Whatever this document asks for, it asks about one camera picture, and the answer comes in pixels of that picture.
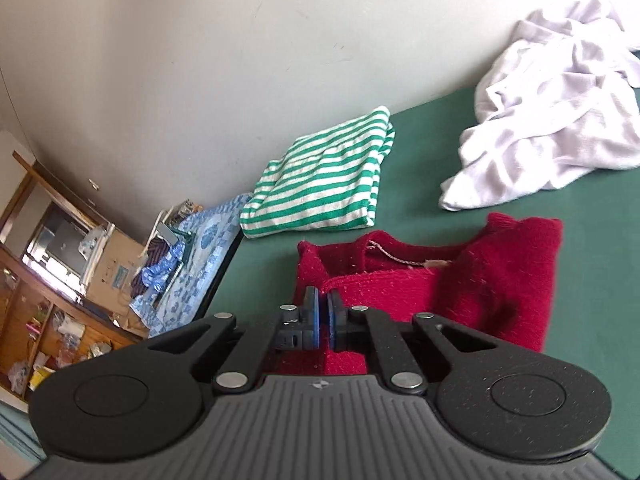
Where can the dark patterned cloth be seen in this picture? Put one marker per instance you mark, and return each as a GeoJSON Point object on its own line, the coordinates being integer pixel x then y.
{"type": "Point", "coordinates": [155, 255]}

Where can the green white striped folded garment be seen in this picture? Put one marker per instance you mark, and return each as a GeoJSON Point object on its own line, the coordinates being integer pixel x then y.
{"type": "Point", "coordinates": [320, 185]}

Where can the wooden cabinet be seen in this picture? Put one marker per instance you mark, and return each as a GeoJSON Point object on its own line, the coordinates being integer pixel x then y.
{"type": "Point", "coordinates": [20, 300]}

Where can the silver appliance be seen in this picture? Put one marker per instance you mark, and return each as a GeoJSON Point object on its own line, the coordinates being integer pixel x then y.
{"type": "Point", "coordinates": [55, 240]}

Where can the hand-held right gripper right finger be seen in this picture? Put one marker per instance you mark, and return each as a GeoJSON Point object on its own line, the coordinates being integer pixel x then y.
{"type": "Point", "coordinates": [334, 322]}

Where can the blue floral towel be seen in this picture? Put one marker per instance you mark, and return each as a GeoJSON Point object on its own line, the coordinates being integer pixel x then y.
{"type": "Point", "coordinates": [200, 270]}

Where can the cardboard box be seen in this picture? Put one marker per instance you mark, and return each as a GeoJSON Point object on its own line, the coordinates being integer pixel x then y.
{"type": "Point", "coordinates": [117, 265]}

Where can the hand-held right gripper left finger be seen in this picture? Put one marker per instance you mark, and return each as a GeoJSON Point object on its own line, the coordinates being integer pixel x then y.
{"type": "Point", "coordinates": [315, 320]}

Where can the white crumpled garment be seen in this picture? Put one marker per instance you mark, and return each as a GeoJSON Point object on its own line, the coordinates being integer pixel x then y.
{"type": "Point", "coordinates": [550, 125]}

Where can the grey device on green stand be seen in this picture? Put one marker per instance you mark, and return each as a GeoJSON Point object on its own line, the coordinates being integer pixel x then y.
{"type": "Point", "coordinates": [167, 232]}

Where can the red knitted sweater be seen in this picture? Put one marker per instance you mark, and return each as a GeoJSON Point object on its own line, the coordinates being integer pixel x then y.
{"type": "Point", "coordinates": [475, 290]}

